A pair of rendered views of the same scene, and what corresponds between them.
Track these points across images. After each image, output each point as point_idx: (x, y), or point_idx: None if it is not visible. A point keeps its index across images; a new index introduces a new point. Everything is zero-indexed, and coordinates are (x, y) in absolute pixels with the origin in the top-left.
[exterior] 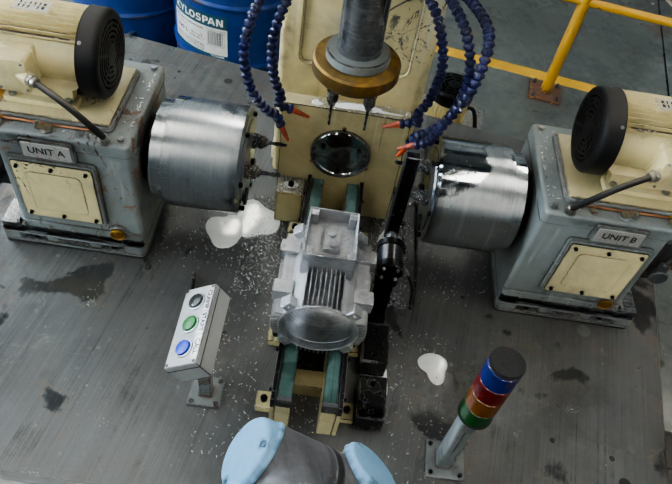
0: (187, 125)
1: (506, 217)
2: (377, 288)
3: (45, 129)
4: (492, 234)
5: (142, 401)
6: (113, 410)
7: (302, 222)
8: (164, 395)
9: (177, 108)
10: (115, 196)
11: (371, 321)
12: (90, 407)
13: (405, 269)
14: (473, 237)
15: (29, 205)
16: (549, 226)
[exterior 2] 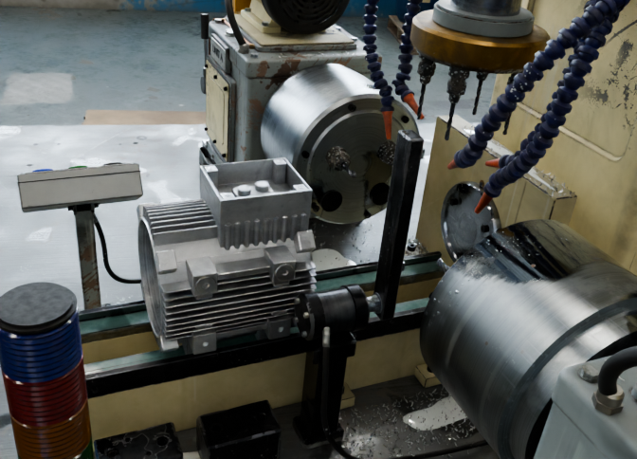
0: (316, 76)
1: (520, 368)
2: (307, 360)
3: (227, 31)
4: (489, 393)
5: (61, 282)
6: (42, 268)
7: (354, 266)
8: (75, 293)
9: (330, 65)
10: (239, 129)
11: (296, 431)
12: (40, 255)
13: (325, 331)
14: (465, 382)
15: (207, 120)
16: (564, 424)
